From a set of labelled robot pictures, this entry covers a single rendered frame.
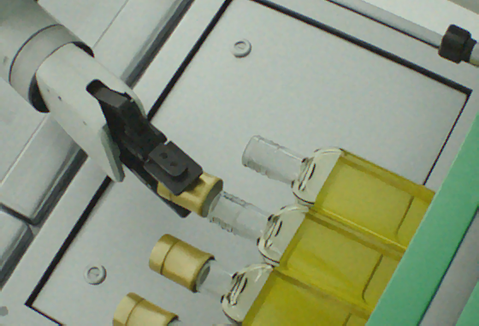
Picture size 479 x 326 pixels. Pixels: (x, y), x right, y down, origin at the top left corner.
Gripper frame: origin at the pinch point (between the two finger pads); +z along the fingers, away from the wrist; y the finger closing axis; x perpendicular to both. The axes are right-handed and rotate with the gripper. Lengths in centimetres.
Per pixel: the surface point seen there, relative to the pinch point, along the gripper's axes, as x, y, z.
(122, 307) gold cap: -11.0, 0.1, 4.9
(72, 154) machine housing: -1.5, -14.2, -16.4
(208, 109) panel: 11.2, -13.6, -9.5
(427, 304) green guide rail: 1.5, 12.4, 24.7
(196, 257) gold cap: -3.8, 0.3, 6.2
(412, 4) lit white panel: 34.7, -12.9, -2.2
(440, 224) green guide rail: 6.6, 12.5, 21.6
